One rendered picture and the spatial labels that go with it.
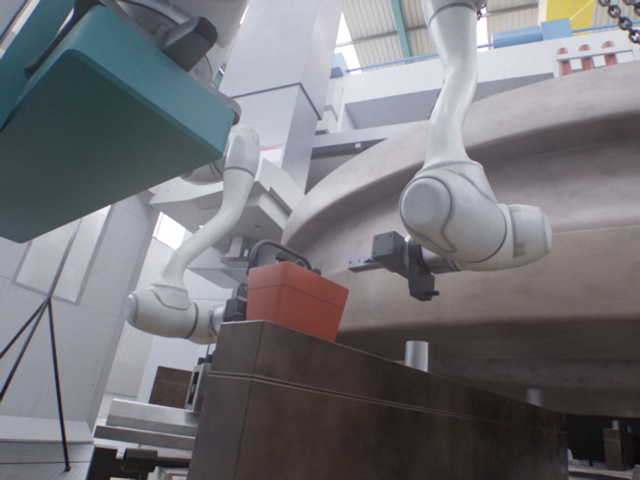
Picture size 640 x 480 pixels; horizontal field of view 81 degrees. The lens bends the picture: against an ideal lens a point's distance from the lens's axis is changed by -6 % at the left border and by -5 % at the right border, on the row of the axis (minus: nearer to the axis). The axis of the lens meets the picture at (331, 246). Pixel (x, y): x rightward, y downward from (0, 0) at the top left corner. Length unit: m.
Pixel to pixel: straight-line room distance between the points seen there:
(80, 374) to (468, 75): 3.76
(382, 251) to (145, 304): 0.59
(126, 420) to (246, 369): 1.28
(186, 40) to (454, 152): 0.37
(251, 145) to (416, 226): 0.88
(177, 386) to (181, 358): 2.81
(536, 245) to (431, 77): 7.73
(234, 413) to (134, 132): 0.49
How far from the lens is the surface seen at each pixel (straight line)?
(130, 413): 1.97
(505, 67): 8.25
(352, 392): 0.90
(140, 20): 0.46
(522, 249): 0.66
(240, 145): 1.31
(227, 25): 0.51
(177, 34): 0.43
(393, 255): 0.74
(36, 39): 0.56
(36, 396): 3.87
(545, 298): 1.26
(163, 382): 3.18
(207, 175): 1.38
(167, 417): 1.98
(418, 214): 0.51
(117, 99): 0.40
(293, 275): 0.78
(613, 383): 5.78
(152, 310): 1.04
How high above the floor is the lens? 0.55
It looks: 23 degrees up
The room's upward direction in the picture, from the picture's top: 8 degrees clockwise
